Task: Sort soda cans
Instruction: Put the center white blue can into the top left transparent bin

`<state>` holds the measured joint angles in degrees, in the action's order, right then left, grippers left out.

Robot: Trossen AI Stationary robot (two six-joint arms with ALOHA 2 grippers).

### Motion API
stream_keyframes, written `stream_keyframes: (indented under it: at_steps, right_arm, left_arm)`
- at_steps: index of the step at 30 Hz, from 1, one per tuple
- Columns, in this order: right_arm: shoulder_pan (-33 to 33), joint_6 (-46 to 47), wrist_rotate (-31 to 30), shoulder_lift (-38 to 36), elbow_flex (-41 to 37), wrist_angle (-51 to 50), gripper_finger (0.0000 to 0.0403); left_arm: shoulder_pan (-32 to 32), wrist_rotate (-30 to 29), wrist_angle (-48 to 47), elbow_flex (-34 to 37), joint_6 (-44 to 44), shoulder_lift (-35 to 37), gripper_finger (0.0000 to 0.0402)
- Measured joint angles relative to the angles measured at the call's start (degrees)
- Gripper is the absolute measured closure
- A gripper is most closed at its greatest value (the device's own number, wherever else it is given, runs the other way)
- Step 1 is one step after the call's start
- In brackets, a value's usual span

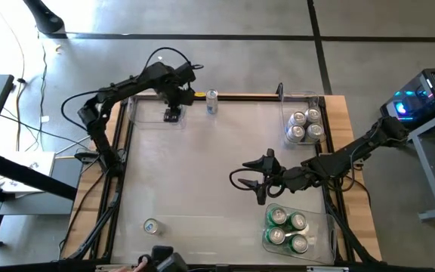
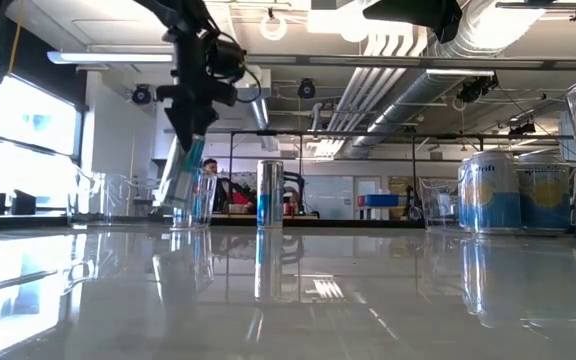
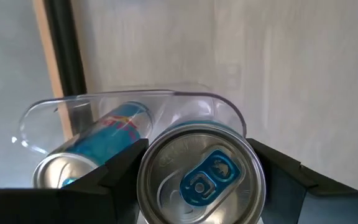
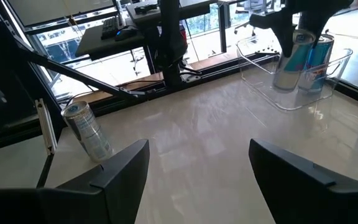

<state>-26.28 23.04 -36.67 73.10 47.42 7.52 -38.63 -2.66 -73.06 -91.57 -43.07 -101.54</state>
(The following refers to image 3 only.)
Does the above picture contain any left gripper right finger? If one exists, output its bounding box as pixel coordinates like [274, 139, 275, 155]
[247, 138, 358, 224]

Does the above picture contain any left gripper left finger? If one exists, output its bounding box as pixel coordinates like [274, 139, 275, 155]
[0, 138, 150, 224]

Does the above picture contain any Red Bull can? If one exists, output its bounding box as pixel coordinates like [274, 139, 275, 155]
[136, 119, 267, 224]
[32, 101, 154, 190]

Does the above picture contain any clear plastic bin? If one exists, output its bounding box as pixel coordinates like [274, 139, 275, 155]
[11, 81, 247, 156]

